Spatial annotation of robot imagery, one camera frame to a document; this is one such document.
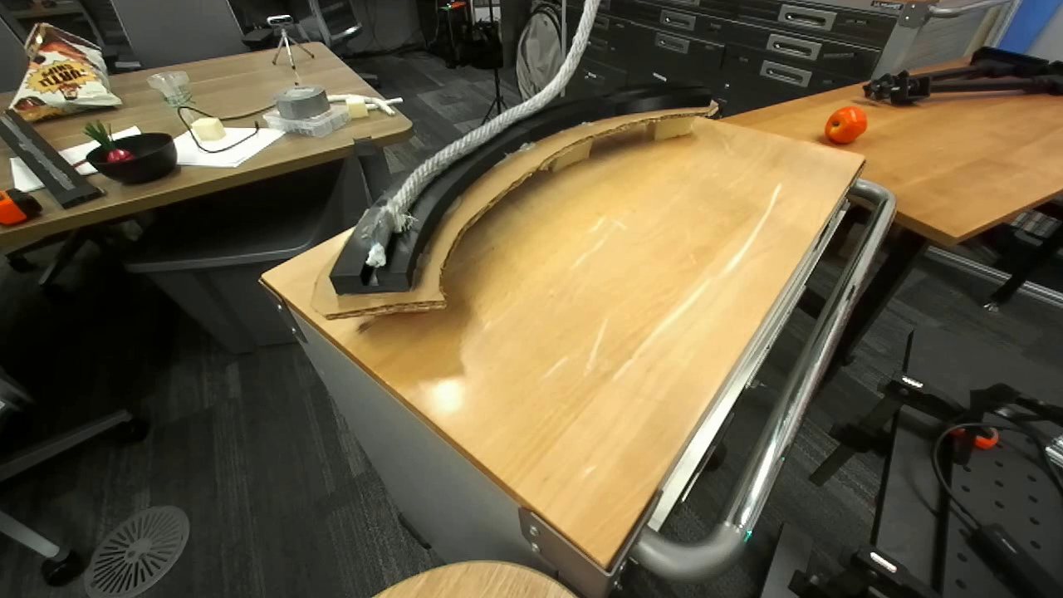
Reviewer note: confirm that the curved cardboard base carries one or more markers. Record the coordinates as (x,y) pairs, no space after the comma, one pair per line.
(492,190)

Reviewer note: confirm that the grey drawer cabinet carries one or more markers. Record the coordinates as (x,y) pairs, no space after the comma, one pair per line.
(764,50)

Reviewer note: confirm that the round wooden stool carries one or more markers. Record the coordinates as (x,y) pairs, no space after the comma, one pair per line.
(481,579)

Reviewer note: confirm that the grey tape roll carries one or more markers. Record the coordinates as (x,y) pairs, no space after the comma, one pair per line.
(300,103)

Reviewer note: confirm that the small white tripod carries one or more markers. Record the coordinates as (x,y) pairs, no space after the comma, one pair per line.
(291,50)

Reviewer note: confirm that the orange round fruit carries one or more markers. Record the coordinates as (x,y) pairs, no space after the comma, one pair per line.
(846,123)

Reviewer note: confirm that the black bowl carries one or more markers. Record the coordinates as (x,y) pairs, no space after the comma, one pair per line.
(141,158)

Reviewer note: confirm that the black flat bar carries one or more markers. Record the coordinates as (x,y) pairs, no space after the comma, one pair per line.
(58,177)

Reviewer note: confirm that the chip snack bag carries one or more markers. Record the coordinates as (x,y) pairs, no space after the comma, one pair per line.
(64,75)

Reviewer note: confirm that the chrome cart handle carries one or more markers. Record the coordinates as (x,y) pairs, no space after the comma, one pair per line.
(736,530)

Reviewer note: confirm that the black camera tripod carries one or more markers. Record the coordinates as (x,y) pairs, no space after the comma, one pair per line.
(988,71)

